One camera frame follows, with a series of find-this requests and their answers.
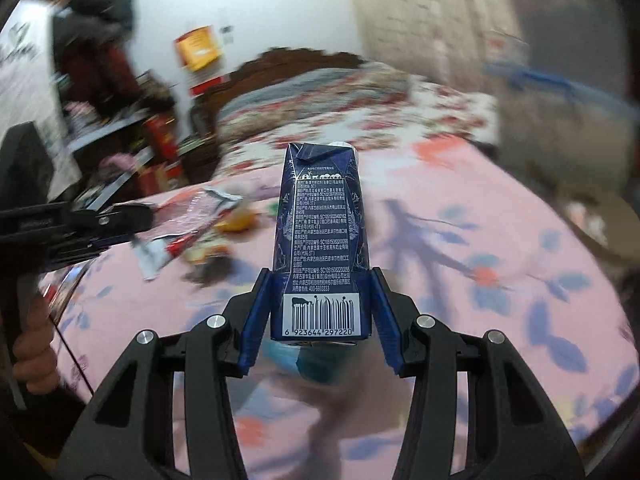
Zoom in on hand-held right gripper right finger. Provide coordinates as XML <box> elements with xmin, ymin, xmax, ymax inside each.
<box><xmin>369</xmin><ymin>266</ymin><xmax>586</xmax><ymax>480</ymax></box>

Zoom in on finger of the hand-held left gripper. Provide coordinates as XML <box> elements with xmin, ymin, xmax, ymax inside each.
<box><xmin>62</xmin><ymin>201</ymin><xmax>157</xmax><ymax>237</ymax></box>
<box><xmin>30</xmin><ymin>232</ymin><xmax>136</xmax><ymax>270</ymax></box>

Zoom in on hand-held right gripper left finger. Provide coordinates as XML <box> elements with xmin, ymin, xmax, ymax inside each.
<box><xmin>60</xmin><ymin>267</ymin><xmax>274</xmax><ymax>480</ymax></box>

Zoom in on white and red wrapper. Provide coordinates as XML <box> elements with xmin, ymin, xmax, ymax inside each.
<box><xmin>131</xmin><ymin>232</ymin><xmax>201</xmax><ymax>282</ymax></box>

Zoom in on red and silver foil wrapper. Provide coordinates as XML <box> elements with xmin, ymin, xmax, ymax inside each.
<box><xmin>154</xmin><ymin>186</ymin><xmax>246</xmax><ymax>242</ymax></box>

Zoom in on dark blue milk carton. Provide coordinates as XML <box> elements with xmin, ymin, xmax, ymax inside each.
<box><xmin>270</xmin><ymin>141</ymin><xmax>373</xmax><ymax>348</ymax></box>

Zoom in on person's left hand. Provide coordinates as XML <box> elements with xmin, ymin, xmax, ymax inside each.
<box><xmin>12</xmin><ymin>306</ymin><xmax>59</xmax><ymax>397</ymax></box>

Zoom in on red paper bag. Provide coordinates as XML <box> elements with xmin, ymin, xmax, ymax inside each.
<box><xmin>139</xmin><ymin>161</ymin><xmax>187</xmax><ymax>195</ymax></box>

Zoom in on yellow and green snack packet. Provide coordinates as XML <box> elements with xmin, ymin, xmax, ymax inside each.
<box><xmin>181</xmin><ymin>237</ymin><xmax>234</xmax><ymax>267</ymax></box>

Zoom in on red gift box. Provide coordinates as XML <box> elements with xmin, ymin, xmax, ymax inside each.
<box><xmin>142</xmin><ymin>114</ymin><xmax>181</xmax><ymax>162</ymax></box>

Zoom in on white printed cloth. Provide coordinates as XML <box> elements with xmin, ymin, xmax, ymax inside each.
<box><xmin>0</xmin><ymin>0</ymin><xmax>68</xmax><ymax>163</ymax></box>

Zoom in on dark wooden nightstand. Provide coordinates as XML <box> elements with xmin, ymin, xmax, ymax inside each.
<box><xmin>179</xmin><ymin>132</ymin><xmax>223</xmax><ymax>187</ymax></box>

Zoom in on yellow crumpled wrapper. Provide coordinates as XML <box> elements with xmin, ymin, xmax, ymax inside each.
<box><xmin>214</xmin><ymin>207</ymin><xmax>259</xmax><ymax>234</ymax></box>

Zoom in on dark hanging clothes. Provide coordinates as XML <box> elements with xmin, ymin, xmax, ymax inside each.
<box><xmin>51</xmin><ymin>0</ymin><xmax>143</xmax><ymax>113</ymax></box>

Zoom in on pink printed bedsheet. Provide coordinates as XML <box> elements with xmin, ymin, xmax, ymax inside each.
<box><xmin>50</xmin><ymin>137</ymin><xmax>637</xmax><ymax>463</ymax></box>

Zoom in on white floral bedsheet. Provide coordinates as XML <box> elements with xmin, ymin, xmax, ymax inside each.
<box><xmin>215</xmin><ymin>72</ymin><xmax>501</xmax><ymax>181</ymax></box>

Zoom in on carved wooden headboard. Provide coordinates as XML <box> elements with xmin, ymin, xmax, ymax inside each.
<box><xmin>189</xmin><ymin>46</ymin><xmax>373</xmax><ymax>183</ymax></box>

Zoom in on floral patchwork quilt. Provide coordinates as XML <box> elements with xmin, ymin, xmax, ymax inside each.
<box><xmin>220</xmin><ymin>66</ymin><xmax>426</xmax><ymax>128</ymax></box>

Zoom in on blue lid storage box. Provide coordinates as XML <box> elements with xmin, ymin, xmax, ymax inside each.
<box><xmin>490</xmin><ymin>66</ymin><xmax>640</xmax><ymax>200</ymax></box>

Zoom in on beige leaf print curtain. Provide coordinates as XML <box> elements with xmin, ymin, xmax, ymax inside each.
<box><xmin>344</xmin><ymin>0</ymin><xmax>523</xmax><ymax>88</ymax></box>

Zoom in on teal lid storage box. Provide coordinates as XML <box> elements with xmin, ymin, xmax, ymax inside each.
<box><xmin>487</xmin><ymin>0</ymin><xmax>633</xmax><ymax>78</ymax></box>

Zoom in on orange wall calendar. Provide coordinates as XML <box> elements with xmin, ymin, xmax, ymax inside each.
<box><xmin>173</xmin><ymin>26</ymin><xmax>224</xmax><ymax>97</ymax></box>

